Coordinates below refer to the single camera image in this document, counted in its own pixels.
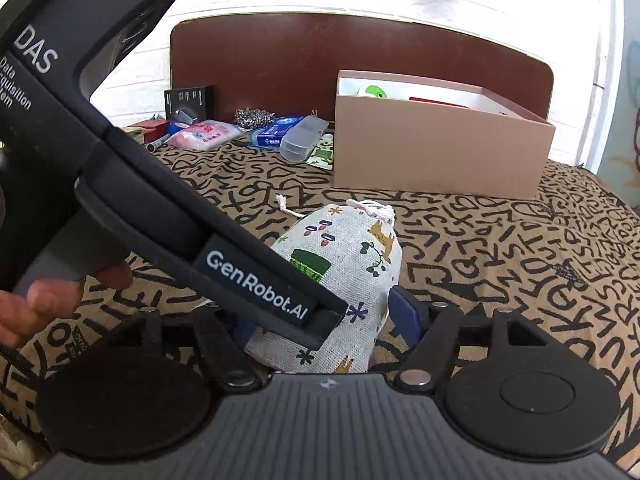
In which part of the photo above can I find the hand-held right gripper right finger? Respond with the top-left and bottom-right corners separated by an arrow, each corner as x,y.
389,285 -> 552,392

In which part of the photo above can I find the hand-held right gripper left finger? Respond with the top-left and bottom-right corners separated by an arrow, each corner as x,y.
125,305 -> 262,393

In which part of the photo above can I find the printed drawstring bag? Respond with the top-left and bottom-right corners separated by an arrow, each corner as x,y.
245,194 -> 404,375

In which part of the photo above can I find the brown cardboard box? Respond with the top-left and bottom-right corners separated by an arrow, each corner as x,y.
332,70 -> 557,201

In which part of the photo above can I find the person's left hand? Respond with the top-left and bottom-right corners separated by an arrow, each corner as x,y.
0,264 -> 134,351

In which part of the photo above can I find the small red box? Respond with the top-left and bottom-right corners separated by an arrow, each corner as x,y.
127,119 -> 171,144

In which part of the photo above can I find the pink white plastic packet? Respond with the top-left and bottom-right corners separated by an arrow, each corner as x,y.
165,120 -> 245,150

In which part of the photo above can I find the black box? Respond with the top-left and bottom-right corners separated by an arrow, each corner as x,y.
164,85 -> 217,124

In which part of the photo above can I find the brown black printed blanket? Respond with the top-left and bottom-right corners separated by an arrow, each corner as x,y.
0,135 -> 640,463

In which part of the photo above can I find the steel wool scrubber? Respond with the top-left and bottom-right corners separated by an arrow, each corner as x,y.
235,107 -> 275,134

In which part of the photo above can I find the blue packet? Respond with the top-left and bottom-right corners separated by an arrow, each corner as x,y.
249,116 -> 307,150

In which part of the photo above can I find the clear plastic case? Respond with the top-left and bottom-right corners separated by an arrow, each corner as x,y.
279,115 -> 330,163

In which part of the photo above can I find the brown wooden headboard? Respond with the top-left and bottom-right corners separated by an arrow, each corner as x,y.
170,12 -> 555,124

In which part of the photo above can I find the green white packet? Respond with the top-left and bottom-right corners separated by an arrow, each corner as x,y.
306,134 -> 335,170

